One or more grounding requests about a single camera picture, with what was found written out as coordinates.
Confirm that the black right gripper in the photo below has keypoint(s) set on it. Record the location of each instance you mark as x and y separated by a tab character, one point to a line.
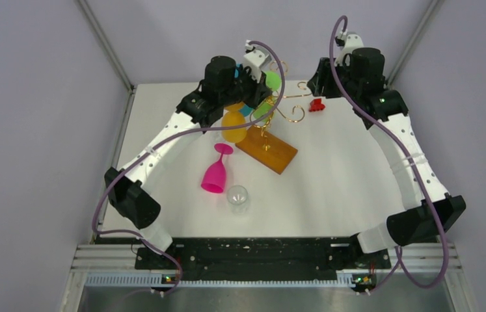
320	84

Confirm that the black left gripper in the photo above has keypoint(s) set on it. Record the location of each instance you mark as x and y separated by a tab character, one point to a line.
260	90

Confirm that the green plastic wine glass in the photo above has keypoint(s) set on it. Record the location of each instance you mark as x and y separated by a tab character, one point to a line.
273	82

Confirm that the yellow plastic wine glass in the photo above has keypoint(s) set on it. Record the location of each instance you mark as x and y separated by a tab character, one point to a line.
233	117

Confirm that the gold wire glass rack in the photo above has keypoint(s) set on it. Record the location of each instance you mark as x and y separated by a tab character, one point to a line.
259	143

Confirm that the pink plastic wine glass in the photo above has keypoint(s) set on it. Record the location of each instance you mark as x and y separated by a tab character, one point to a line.
214	179

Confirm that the blue plastic wine glass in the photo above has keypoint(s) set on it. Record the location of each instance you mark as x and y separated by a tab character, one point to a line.
244	110

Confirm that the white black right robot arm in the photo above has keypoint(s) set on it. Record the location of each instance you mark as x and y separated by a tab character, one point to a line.
359	78

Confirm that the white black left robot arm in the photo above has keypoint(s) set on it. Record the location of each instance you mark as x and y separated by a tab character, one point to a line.
225	83

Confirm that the red toy brick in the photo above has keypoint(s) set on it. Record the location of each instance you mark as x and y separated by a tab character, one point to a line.
316	105

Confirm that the clear glass tumbler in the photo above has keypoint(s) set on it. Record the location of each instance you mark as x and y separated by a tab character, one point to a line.
238	199

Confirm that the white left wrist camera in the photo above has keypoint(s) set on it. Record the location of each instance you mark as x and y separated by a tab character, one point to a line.
255	59

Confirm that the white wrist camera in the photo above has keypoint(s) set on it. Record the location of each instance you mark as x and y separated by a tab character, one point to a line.
348	42
255	59

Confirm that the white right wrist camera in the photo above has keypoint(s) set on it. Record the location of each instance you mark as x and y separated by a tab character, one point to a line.
348	42

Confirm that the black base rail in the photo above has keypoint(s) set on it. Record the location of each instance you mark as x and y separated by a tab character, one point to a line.
262	259

